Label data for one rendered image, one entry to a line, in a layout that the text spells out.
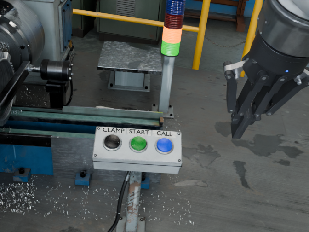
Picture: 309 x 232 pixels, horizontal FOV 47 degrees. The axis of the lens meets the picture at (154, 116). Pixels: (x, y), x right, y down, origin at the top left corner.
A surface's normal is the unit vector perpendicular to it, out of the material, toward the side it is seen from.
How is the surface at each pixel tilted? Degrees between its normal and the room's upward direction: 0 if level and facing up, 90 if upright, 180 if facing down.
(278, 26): 105
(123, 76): 90
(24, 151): 90
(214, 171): 0
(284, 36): 111
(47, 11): 90
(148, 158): 25
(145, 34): 90
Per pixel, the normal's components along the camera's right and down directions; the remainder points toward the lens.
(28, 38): 0.96, -0.23
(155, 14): -0.17, 0.51
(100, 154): 0.09, -0.54
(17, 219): 0.09, -0.84
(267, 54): -0.72, 0.54
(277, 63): -0.43, 0.73
